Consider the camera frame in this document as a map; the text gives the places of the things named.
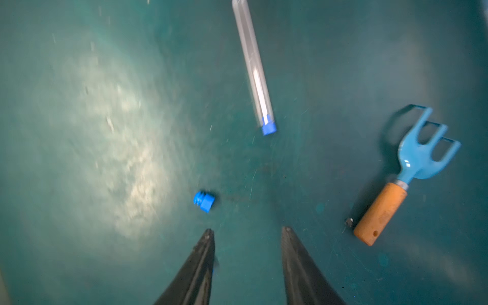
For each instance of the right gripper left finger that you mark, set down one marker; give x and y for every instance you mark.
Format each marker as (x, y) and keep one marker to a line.
(193, 283)

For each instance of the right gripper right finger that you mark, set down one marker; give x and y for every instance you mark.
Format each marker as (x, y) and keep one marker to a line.
(304, 282)

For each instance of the blue stopper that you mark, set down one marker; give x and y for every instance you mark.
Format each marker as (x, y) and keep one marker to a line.
(268, 125)
(204, 200)

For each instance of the clear test tube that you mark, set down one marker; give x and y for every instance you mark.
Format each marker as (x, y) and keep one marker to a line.
(252, 59)

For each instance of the blue garden fork wooden handle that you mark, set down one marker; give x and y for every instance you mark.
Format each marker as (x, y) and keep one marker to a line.
(416, 162)

